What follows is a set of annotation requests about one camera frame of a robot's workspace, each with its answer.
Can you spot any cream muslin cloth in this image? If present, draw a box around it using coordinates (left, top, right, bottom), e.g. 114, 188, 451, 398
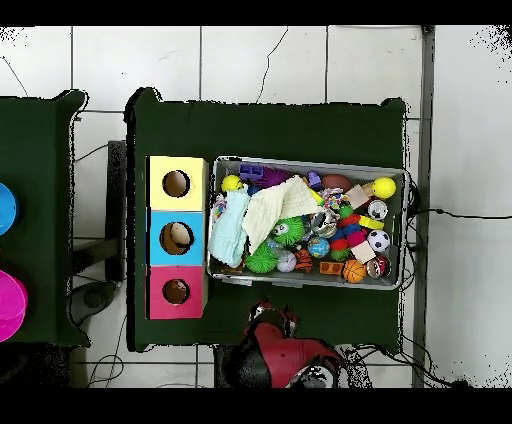
241, 175, 324, 255

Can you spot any mint green muslin cloth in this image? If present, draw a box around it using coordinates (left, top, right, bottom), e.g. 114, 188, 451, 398
207, 187, 252, 269

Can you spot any orange striped tiger plush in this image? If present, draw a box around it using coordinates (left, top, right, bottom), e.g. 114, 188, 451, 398
293, 247, 314, 274

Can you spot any wooden box with three holes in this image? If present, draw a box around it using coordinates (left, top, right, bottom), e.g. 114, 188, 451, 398
145, 154, 211, 321

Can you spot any purple plastic building block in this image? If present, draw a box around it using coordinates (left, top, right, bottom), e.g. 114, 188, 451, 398
238, 162, 264, 182

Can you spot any small green spiky ball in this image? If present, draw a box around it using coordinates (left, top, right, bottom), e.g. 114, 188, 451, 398
244, 243, 279, 274

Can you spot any blue globe ball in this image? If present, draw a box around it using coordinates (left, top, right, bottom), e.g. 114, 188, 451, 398
306, 236, 331, 259

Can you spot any dark green tablecloth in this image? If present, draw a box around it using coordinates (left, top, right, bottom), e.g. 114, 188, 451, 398
0, 89, 91, 347
125, 87, 407, 352

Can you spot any orange basketball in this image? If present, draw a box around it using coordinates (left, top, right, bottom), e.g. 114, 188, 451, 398
341, 259, 367, 284

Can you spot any black and white soccer ball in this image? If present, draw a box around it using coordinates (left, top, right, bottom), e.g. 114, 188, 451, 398
366, 229, 391, 253

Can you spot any yellow ball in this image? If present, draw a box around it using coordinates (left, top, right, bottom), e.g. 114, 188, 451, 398
371, 176, 398, 200

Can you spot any blue round disc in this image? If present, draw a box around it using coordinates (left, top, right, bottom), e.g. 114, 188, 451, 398
0, 182, 20, 236

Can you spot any magenta round disc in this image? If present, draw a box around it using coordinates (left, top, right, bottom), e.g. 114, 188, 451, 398
0, 269, 29, 343

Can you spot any silver wire mesh bin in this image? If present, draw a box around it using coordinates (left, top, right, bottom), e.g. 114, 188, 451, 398
205, 155, 411, 291

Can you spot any black cable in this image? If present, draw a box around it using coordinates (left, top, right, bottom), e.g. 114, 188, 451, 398
415, 206, 512, 220

